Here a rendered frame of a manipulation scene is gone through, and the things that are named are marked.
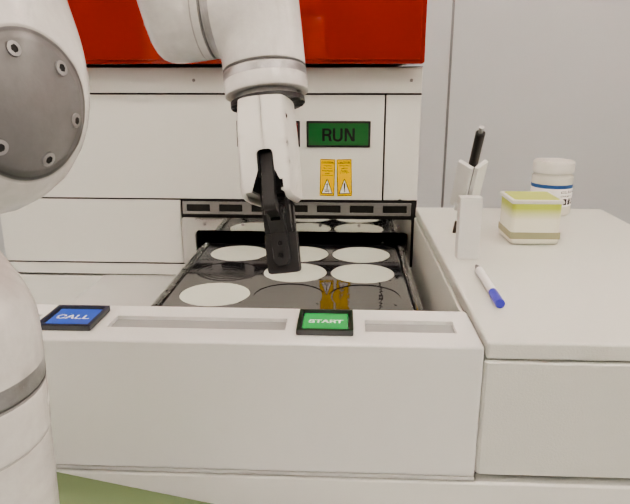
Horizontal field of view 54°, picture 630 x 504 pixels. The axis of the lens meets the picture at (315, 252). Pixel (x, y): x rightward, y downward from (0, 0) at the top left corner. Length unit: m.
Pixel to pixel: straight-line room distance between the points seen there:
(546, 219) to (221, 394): 0.55
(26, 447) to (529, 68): 2.51
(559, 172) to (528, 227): 0.23
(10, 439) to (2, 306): 0.08
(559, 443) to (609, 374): 0.08
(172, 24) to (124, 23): 0.53
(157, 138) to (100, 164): 0.12
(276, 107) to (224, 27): 0.10
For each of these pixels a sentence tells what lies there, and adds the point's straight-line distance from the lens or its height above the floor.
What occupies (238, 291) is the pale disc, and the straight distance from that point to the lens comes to 0.92.
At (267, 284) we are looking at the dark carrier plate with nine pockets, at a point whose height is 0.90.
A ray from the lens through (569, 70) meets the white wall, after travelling 2.80.
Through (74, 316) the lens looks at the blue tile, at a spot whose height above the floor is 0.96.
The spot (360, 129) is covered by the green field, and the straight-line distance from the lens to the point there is 1.16.
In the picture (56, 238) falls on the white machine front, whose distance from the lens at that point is 1.33.
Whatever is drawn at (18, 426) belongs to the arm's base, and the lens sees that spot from 0.43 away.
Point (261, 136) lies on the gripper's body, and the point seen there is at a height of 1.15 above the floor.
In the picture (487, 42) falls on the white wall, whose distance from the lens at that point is 2.71.
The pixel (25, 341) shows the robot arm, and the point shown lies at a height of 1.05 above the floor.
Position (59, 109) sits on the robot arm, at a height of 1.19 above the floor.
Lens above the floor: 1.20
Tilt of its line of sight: 16 degrees down
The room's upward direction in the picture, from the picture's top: straight up
